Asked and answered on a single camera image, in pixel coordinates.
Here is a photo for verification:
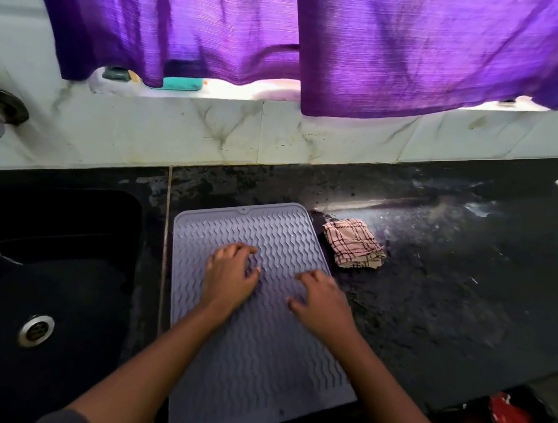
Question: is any person's left hand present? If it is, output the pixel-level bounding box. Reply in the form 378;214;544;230
199;239;264;317

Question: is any person's right hand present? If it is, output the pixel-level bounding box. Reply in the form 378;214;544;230
283;267;366;348

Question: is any grey ribbed silicone drying mat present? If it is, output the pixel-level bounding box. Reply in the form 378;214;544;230
152;191;377;423

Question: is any person's right forearm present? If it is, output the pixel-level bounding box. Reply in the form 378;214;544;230
321;328;487;423

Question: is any person's left forearm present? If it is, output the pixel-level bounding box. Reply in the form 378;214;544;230
63;287;236;423

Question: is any pink checked folded cloth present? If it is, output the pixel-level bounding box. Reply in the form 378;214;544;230
317;216;391;273

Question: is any teal soap bar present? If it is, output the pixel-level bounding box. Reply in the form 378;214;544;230
148;72;205;95

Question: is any black kitchen sink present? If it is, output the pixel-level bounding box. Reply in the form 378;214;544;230
0;177;173;423

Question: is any steel sink drain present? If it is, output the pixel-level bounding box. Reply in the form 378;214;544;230
15;312;57;351

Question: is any grey shirt sleeve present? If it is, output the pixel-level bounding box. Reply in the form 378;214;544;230
32;405;98;423

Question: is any dark green scrub pad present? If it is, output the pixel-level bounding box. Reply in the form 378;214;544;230
101;65;133;84

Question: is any purple curtain panel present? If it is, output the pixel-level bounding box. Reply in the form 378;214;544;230
281;0;558;143
9;0;310;105

